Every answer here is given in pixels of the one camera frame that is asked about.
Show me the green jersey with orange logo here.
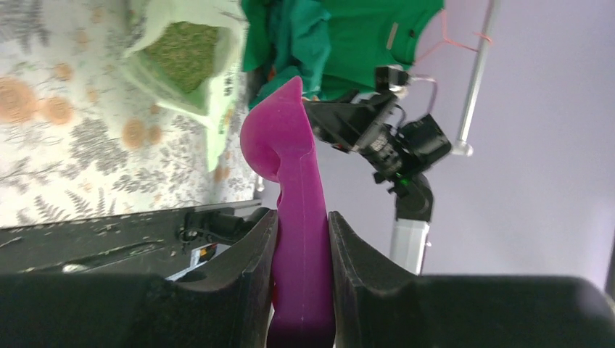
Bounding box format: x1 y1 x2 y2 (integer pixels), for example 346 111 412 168
241 0 331 109

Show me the floral patterned mat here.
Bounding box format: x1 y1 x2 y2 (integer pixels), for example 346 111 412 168
1 1 256 228

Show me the green litter inside bag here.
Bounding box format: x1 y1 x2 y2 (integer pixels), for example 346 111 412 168
145 22 218 93

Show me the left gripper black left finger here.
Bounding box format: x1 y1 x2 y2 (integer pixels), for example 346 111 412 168
1 210 278 347

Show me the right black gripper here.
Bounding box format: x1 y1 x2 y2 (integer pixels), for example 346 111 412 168
303 94 452 192

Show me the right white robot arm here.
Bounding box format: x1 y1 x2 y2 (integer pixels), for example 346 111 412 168
303 66 452 275

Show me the pink clothes hanger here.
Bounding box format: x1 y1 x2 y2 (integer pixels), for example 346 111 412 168
413 9 493 65

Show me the purple litter scoop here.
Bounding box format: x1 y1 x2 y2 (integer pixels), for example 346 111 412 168
240 77 336 347

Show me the metal clothes rack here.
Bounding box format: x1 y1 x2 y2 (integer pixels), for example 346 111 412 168
451 0 501 157

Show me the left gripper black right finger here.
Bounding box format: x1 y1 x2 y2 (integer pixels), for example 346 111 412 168
329 212 614 348

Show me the green t-shirt on hanger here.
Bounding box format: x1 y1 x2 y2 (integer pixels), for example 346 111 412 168
319 0 445 100

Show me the green cat litter bag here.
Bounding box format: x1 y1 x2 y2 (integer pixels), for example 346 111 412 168
120 1 249 170

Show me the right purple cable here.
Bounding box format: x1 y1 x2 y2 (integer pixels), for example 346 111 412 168
408 74 439 116

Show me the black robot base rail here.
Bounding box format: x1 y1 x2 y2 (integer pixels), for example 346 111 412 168
1 199 268 280

